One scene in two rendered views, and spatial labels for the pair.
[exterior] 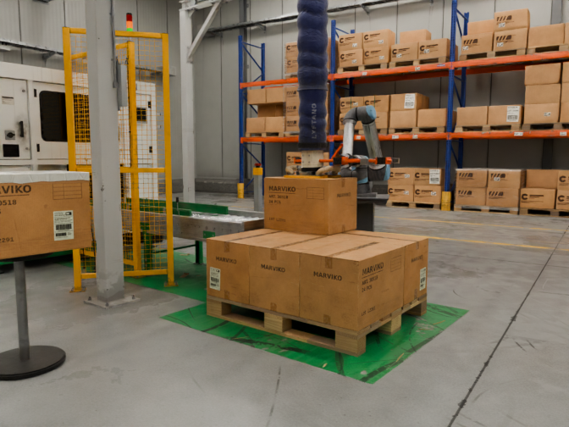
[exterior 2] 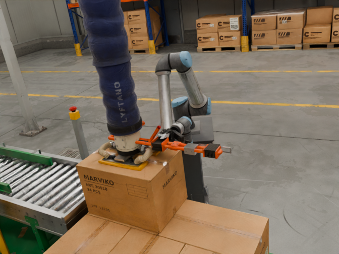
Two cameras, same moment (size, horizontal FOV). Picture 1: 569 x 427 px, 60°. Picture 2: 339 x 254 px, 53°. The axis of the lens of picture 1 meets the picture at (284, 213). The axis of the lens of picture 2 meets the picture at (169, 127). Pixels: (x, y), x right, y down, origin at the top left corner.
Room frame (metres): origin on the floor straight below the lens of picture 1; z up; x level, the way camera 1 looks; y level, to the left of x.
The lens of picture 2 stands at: (1.78, -0.29, 2.02)
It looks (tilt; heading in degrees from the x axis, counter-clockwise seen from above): 24 degrees down; 354
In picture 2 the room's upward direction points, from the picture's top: 8 degrees counter-clockwise
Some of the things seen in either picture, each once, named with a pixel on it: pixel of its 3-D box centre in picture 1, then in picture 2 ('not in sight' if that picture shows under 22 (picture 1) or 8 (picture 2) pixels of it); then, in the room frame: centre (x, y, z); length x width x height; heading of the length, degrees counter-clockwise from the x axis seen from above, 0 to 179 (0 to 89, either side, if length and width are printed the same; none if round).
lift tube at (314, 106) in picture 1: (312, 80); (109, 48); (3.83, -0.21, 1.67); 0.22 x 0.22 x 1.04
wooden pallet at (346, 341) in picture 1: (317, 303); not in sight; (3.40, -0.24, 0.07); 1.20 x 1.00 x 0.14; 52
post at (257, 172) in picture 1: (257, 219); (86, 159); (4.79, 0.26, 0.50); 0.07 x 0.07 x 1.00; 52
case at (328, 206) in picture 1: (310, 203); (133, 182); (3.82, -0.20, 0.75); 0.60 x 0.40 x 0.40; 52
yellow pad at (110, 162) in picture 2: (305, 174); (122, 160); (3.75, -0.16, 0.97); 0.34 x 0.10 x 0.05; 52
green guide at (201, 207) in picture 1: (175, 204); (0, 147); (5.19, 1.15, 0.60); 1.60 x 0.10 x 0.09; 52
